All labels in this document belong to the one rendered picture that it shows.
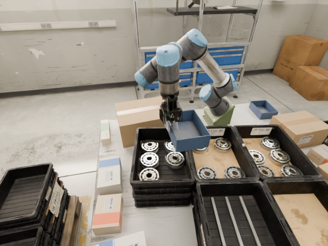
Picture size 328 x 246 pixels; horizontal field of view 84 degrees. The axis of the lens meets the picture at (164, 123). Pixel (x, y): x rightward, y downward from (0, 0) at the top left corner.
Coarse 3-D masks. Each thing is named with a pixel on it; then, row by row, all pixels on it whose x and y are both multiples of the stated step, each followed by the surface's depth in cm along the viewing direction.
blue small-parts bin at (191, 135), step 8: (184, 112) 91; (192, 112) 92; (184, 120) 94; (192, 120) 95; (200, 120) 84; (184, 128) 89; (192, 128) 90; (200, 128) 86; (176, 136) 85; (184, 136) 85; (192, 136) 85; (200, 136) 75; (208, 136) 76; (176, 144) 75; (184, 144) 76; (192, 144) 77; (200, 144) 78; (208, 144) 79
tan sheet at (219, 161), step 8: (208, 152) 110; (216, 152) 110; (232, 152) 110; (200, 160) 105; (208, 160) 105; (216, 160) 105; (224, 160) 105; (232, 160) 105; (216, 168) 100; (224, 168) 100
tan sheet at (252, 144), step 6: (252, 138) 120; (258, 138) 120; (246, 144) 115; (252, 144) 115; (258, 144) 115; (258, 150) 111; (264, 150) 111; (270, 162) 104; (276, 168) 100; (276, 174) 97
